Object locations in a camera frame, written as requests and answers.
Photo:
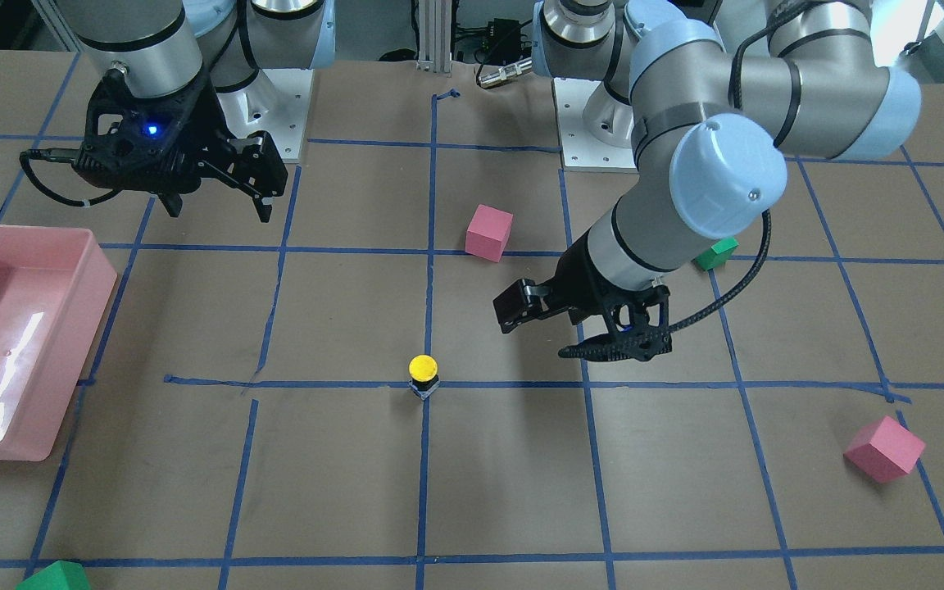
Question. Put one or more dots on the yellow push button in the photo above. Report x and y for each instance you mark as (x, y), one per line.
(423, 372)

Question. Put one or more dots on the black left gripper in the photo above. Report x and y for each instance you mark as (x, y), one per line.
(583, 280)

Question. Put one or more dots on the green cube near bin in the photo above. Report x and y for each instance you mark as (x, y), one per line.
(59, 575)

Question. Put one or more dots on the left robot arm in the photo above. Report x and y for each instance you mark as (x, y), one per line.
(710, 132)

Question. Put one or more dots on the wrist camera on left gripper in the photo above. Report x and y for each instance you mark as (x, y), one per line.
(523, 301)

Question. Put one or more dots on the pink plastic bin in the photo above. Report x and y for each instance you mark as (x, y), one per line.
(55, 284)

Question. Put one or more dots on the pink cube far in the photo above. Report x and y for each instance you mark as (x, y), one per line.
(885, 450)

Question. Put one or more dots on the pink foam cube centre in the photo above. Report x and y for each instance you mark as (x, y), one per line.
(488, 233)

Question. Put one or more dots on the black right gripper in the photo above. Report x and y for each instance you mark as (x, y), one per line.
(208, 121)

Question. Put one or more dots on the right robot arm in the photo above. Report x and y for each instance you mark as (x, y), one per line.
(161, 45)

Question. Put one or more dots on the green cube far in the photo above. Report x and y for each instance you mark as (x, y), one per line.
(717, 254)

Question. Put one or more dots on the aluminium frame post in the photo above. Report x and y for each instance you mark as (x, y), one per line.
(435, 34)

